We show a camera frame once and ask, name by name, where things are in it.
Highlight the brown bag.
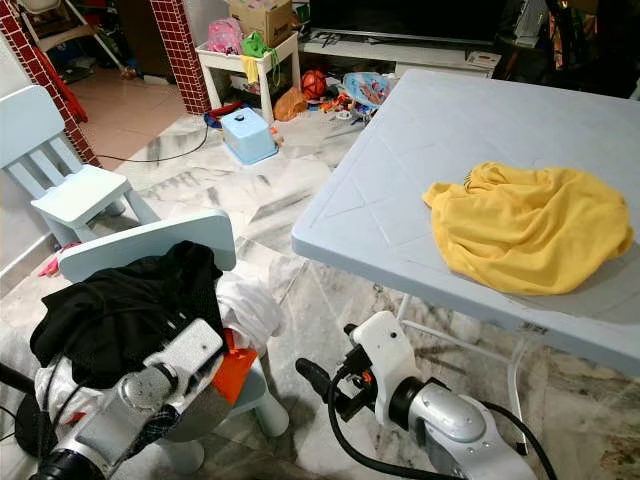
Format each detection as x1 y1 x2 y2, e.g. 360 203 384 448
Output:
273 88 309 123

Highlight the white television stand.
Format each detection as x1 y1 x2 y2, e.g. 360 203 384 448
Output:
300 35 506 76

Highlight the orange cloth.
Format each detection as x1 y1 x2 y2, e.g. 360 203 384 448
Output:
212 330 259 406

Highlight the black garment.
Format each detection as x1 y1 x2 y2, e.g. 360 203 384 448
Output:
30 240 226 391

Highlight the white folding table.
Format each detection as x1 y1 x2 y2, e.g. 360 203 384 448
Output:
290 68 640 421

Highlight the black swivel chair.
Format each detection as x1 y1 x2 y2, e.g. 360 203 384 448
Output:
500 0 640 96

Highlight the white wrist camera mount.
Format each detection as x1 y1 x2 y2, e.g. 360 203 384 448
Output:
350 310 421 426
152 318 226 401

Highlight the yellow polo shirt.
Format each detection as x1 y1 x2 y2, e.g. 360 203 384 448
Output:
422 160 636 296

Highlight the black fan stand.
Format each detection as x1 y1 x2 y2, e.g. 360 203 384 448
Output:
0 362 51 456

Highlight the light blue kid chair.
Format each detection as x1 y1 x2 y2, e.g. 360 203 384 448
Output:
57 208 291 476
0 85 161 249

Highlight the red ball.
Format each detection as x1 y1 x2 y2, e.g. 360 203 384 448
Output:
300 70 328 101

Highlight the checked cloth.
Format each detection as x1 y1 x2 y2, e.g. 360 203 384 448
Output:
135 405 211 451

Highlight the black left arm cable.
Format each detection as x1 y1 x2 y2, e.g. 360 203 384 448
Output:
45 340 91 471

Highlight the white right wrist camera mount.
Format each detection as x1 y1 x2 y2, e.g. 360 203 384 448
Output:
350 310 421 426

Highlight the light blue plastic box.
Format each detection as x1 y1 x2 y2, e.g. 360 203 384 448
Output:
220 108 281 166

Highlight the green bag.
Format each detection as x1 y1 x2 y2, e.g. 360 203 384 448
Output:
240 32 276 59

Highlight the black television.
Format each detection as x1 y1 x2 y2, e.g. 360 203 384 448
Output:
305 0 511 46

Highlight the small white table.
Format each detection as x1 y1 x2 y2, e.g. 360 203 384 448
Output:
195 35 301 126

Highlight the small yellow cloth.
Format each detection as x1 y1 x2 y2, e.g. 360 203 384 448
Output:
242 55 264 86

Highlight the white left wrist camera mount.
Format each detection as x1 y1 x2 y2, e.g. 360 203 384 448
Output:
152 318 226 401

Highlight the blue toy bag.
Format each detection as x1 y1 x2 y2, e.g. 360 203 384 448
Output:
340 72 393 109

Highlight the white cloth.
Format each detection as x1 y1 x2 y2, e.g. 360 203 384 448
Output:
35 270 286 446

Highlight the cardboard box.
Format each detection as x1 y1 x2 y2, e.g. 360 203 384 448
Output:
225 0 296 46

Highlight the black floor cable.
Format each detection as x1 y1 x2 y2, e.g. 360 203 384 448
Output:
100 125 211 166

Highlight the red brick pillar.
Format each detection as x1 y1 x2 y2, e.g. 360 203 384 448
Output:
0 0 101 166
150 0 206 116

